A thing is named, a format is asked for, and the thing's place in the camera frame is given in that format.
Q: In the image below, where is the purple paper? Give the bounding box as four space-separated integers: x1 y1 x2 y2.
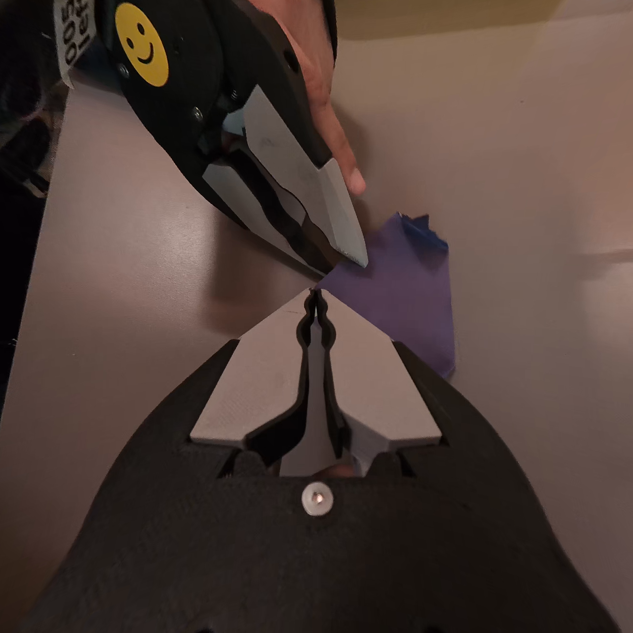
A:
316 212 457 380

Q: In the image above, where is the dark cloth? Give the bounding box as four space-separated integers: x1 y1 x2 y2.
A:
0 0 67 416

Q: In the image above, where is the person's left hand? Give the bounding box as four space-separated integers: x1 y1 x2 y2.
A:
249 0 368 196

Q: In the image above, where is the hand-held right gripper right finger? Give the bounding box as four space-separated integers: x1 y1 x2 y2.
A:
316 288 444 478

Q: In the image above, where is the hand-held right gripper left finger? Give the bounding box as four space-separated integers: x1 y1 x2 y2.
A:
189 288 317 469

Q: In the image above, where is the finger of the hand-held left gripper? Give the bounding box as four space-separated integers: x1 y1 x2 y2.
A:
202 147 338 277
241 84 370 270

